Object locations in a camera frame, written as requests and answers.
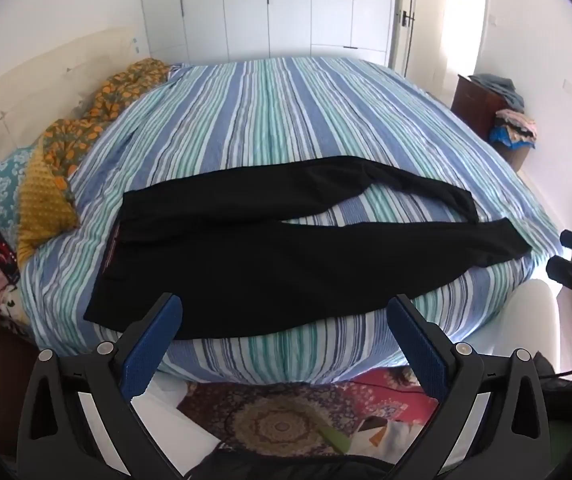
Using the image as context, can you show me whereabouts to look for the cream headboard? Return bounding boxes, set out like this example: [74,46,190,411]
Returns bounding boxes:
[0,27,149,181]

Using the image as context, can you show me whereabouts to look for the black cable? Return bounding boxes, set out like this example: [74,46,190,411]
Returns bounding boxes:
[536,357,572,381]

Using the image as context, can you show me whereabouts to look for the blue folded clothes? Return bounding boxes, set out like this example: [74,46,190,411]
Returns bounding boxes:
[468,74,526,111]

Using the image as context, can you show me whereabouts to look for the yellow dotted cloth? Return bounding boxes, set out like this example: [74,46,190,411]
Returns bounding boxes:
[16,145,79,266]

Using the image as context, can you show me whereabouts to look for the orange floral blanket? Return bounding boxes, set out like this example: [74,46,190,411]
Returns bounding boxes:
[41,58,172,181]

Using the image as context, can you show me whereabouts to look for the red floral cloth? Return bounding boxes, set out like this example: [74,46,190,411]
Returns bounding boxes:
[346,366,439,441]

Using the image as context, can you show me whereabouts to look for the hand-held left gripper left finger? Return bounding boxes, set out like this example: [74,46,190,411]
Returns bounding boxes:
[16,292,187,480]

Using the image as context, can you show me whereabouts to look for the brown wooden dresser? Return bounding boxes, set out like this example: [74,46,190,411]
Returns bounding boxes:
[450,74,529,171]

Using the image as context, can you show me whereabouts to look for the black pants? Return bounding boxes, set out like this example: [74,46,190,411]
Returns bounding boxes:
[83,156,532,341]

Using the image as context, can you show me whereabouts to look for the green strip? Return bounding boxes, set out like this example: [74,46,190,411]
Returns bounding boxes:
[316,427,352,453]

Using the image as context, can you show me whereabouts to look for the patterned rug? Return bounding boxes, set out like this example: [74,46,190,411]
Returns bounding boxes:
[176,380,367,456]

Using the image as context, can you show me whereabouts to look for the white wardrobe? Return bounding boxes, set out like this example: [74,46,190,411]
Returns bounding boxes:
[137,0,399,68]

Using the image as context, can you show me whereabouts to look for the multicoloured clothes pile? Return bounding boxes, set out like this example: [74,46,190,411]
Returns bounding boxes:
[490,107,538,150]

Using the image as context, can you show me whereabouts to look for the striped bed sheet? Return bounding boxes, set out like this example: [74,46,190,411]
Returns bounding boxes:
[18,56,564,386]

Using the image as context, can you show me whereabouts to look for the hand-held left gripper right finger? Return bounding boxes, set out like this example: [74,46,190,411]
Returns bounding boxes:
[386,294,552,480]

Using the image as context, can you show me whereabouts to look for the black and red pouch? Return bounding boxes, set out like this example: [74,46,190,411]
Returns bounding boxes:
[0,229,21,283]

